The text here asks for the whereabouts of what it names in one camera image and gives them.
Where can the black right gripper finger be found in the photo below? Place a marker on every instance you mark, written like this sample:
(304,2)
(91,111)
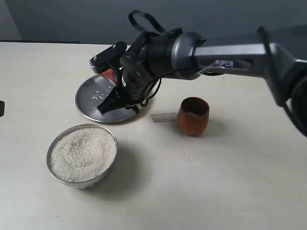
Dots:
(110,103)
(126,102)

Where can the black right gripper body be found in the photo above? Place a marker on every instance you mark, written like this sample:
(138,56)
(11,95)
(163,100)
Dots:
(135,79)

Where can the brown wooden cup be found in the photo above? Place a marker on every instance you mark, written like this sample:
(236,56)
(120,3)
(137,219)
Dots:
(193,116)

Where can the red wooden spoon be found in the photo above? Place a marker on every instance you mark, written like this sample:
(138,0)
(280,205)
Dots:
(109,75)

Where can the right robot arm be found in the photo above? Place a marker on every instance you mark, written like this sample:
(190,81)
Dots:
(278,56)

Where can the white uncooked rice grains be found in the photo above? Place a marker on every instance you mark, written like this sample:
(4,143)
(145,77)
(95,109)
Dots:
(83,154)

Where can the steel bowl of rice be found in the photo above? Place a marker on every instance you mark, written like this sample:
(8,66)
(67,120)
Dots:
(90,182)

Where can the round steel plate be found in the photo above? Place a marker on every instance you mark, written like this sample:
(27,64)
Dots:
(93,92)

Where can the clear tape strip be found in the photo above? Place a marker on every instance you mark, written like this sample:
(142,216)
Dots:
(164,117)

